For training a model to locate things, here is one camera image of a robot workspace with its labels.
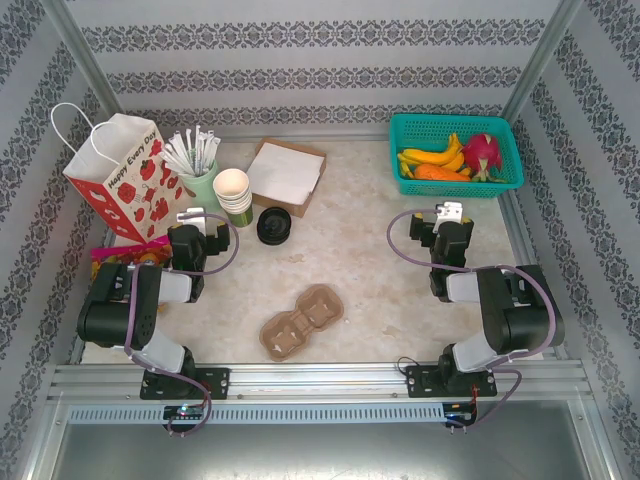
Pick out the red white paper gift bag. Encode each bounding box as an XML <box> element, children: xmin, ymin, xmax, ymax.
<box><xmin>50</xmin><ymin>102</ymin><xmax>187</xmax><ymax>247</ymax></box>

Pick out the brown pulp cup carrier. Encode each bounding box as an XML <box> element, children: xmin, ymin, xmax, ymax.
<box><xmin>258</xmin><ymin>283</ymin><xmax>346</xmax><ymax>361</ymax></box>

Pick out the orange carrot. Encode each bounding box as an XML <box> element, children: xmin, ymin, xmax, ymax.
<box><xmin>413</xmin><ymin>164</ymin><xmax>472</xmax><ymax>182</ymax></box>

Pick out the mint green straw holder cup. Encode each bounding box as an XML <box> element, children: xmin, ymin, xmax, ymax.
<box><xmin>180</xmin><ymin>159</ymin><xmax>221</xmax><ymax>214</ymax></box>

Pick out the colourful candy bag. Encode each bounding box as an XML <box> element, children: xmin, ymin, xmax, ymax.
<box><xmin>89</xmin><ymin>235</ymin><xmax>174</xmax><ymax>301</ymax></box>

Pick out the brown cardboard napkin box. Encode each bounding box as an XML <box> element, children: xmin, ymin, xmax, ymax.
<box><xmin>248</xmin><ymin>137</ymin><xmax>329</xmax><ymax>219</ymax></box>

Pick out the yellow banana bunch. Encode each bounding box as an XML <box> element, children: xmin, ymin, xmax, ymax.
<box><xmin>397</xmin><ymin>132</ymin><xmax>467</xmax><ymax>177</ymax></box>

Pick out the pink dragon fruit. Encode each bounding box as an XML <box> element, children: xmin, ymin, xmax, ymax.
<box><xmin>460</xmin><ymin>132</ymin><xmax>506</xmax><ymax>184</ymax></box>

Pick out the white paper napkin stack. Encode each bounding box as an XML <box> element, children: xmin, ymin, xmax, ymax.
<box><xmin>248</xmin><ymin>142</ymin><xmax>325</xmax><ymax>206</ymax></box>

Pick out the teal plastic basket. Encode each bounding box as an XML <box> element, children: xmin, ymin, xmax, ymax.
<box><xmin>388</xmin><ymin>112</ymin><xmax>525</xmax><ymax>198</ymax></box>

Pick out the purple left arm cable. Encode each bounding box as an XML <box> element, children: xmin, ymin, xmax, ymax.
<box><xmin>122</xmin><ymin>212</ymin><xmax>240</xmax><ymax>436</ymax></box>

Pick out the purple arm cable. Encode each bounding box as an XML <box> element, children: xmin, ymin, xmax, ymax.
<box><xmin>388</xmin><ymin>208</ymin><xmax>557</xmax><ymax>431</ymax></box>
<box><xmin>122</xmin><ymin>212</ymin><xmax>240</xmax><ymax>436</ymax></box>

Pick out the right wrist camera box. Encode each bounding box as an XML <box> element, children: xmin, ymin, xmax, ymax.
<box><xmin>433</xmin><ymin>200</ymin><xmax>465</xmax><ymax>232</ymax></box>

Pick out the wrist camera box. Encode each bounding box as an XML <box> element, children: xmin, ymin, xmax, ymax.
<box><xmin>176</xmin><ymin>206</ymin><xmax>207</xmax><ymax>235</ymax></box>
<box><xmin>433</xmin><ymin>200</ymin><xmax>465</xmax><ymax>232</ymax></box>

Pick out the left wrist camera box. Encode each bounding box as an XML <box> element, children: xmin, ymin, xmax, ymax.
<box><xmin>176</xmin><ymin>206</ymin><xmax>207</xmax><ymax>235</ymax></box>

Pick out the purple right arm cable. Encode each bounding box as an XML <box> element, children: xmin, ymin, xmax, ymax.
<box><xmin>388</xmin><ymin>208</ymin><xmax>557</xmax><ymax>431</ymax></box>

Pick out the aluminium table edge rail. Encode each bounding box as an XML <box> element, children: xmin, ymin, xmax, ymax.
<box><xmin>134</xmin><ymin>133</ymin><xmax>396</xmax><ymax>145</ymax></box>
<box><xmin>499</xmin><ymin>192</ymin><xmax>569</xmax><ymax>359</ymax></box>

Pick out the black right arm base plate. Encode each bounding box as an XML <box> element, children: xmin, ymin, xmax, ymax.
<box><xmin>404</xmin><ymin>364</ymin><xmax>499</xmax><ymax>399</ymax></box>

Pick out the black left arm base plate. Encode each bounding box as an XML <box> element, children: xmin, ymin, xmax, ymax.
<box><xmin>139</xmin><ymin>367</ymin><xmax>231</xmax><ymax>401</ymax></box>

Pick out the aluminium mounting rail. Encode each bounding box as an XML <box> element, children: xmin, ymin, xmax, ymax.
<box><xmin>49</xmin><ymin>363</ymin><xmax>586</xmax><ymax>401</ymax></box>

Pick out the aluminium frame post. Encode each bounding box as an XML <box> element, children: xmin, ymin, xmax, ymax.
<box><xmin>42</xmin><ymin>0</ymin><xmax>141</xmax><ymax>149</ymax></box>
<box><xmin>502</xmin><ymin>0</ymin><xmax>584</xmax><ymax>121</ymax></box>

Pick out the grey slotted cable duct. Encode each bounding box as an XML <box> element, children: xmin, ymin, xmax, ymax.
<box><xmin>67</xmin><ymin>402</ymin><xmax>479</xmax><ymax>426</ymax></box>

